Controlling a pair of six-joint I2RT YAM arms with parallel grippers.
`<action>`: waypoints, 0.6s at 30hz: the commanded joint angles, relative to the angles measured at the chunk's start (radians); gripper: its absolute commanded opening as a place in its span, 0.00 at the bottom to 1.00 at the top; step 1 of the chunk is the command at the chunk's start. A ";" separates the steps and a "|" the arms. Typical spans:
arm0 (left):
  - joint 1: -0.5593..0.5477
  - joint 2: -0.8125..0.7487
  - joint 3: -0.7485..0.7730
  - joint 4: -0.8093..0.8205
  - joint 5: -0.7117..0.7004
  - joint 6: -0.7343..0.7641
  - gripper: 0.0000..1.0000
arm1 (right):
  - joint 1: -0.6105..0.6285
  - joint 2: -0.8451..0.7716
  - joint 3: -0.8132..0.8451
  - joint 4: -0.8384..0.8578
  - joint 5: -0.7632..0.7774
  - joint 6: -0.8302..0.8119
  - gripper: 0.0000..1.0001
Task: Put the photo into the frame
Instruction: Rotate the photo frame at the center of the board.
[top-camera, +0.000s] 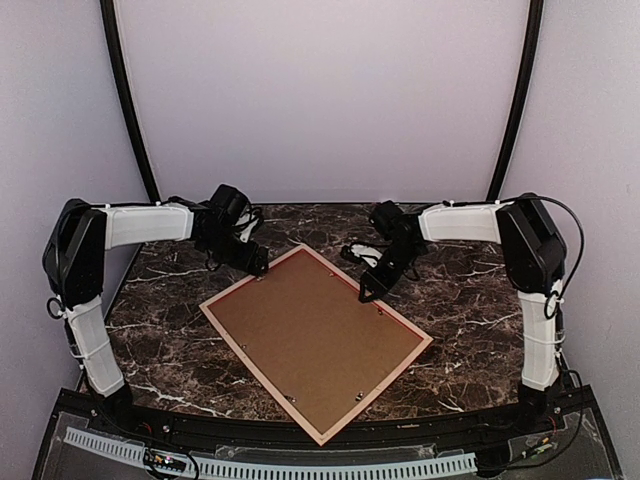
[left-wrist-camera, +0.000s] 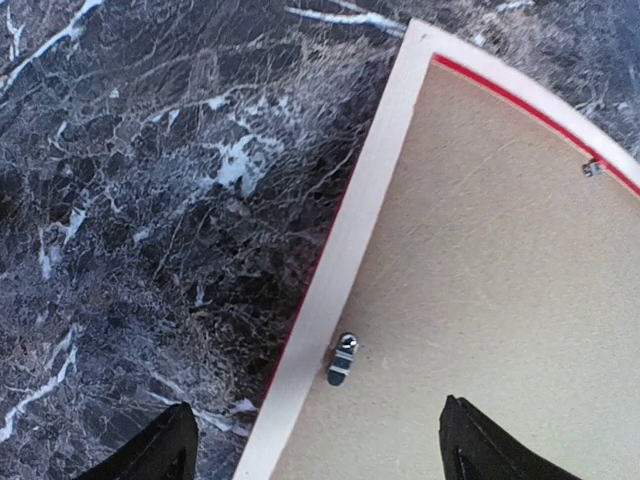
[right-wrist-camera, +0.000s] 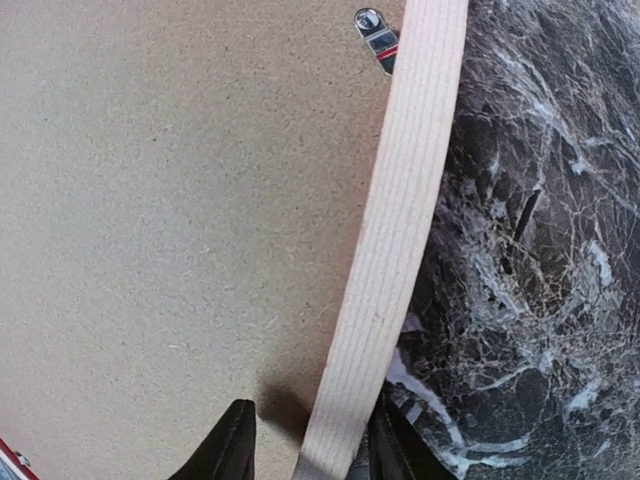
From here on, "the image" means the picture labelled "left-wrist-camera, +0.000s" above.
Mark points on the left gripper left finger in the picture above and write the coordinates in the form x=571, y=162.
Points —
x=166, y=449

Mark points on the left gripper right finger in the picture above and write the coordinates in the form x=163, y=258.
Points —
x=473, y=446

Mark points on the red wooden picture frame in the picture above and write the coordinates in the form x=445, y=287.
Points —
x=317, y=347

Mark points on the brown cardboard backing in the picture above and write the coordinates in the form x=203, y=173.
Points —
x=497, y=272

